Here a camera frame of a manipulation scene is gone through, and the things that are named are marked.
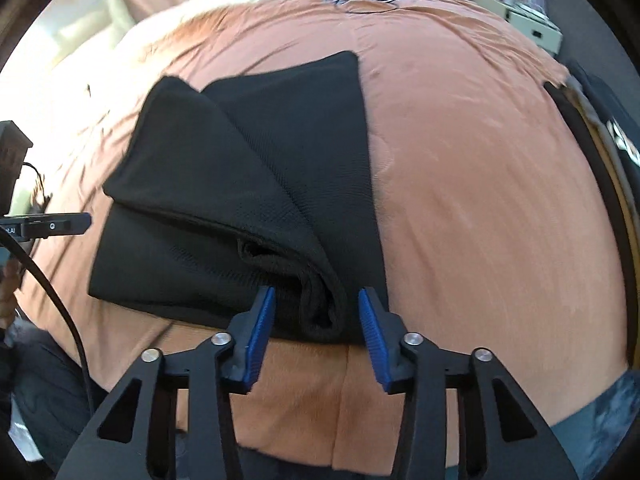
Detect person's dark pants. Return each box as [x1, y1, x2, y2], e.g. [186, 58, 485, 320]
[0, 330, 96, 466]

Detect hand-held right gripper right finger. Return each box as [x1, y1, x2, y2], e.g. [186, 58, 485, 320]
[357, 287, 568, 480]

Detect stack of folded black clothes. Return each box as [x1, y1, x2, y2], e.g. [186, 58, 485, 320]
[542, 60, 640, 361]

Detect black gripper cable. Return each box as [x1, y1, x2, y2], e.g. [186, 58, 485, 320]
[0, 232, 97, 413]

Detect cream two-drawer nightstand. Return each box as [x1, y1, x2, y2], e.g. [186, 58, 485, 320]
[472, 0, 563, 56]

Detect black knit garment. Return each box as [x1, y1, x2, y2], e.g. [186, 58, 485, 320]
[87, 50, 391, 346]

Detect orange blanket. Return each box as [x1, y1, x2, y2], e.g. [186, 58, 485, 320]
[20, 0, 631, 466]

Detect person's left hand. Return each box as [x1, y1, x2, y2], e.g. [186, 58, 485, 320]
[0, 259, 23, 332]

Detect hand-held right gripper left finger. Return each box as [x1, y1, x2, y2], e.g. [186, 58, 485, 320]
[55, 286, 277, 480]

